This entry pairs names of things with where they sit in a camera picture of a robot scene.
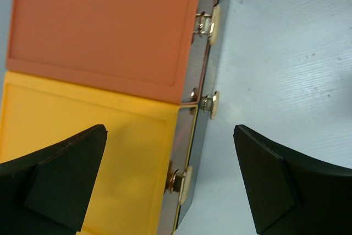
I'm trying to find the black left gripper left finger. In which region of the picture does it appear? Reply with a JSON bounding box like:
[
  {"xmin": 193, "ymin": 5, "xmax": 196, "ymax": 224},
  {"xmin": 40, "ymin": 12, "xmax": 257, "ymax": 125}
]
[{"xmin": 1, "ymin": 124, "xmax": 107, "ymax": 234}]

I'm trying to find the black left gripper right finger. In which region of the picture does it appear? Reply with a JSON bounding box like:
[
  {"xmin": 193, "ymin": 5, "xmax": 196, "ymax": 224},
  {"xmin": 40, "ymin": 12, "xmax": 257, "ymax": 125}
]
[{"xmin": 233, "ymin": 125, "xmax": 351, "ymax": 234}]

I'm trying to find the smoky yellow cabinet drawer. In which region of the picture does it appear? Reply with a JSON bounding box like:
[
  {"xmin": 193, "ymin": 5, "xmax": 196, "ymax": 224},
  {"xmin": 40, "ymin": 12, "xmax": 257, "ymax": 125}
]
[{"xmin": 157, "ymin": 105, "xmax": 197, "ymax": 234}]

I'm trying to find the clear smoky drawer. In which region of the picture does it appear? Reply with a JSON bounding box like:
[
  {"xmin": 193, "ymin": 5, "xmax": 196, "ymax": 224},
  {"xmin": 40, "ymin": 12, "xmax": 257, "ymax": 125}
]
[{"xmin": 175, "ymin": 0, "xmax": 229, "ymax": 228}]

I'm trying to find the yellow drawer cabinet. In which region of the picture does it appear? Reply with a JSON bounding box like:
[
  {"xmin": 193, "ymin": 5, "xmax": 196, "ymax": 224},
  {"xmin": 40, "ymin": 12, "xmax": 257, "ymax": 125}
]
[{"xmin": 1, "ymin": 72, "xmax": 187, "ymax": 234}]

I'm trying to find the orange drawer cabinet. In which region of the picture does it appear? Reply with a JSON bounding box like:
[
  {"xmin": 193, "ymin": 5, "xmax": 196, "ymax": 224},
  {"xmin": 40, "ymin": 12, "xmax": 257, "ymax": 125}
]
[{"xmin": 6, "ymin": 0, "xmax": 220, "ymax": 105}]

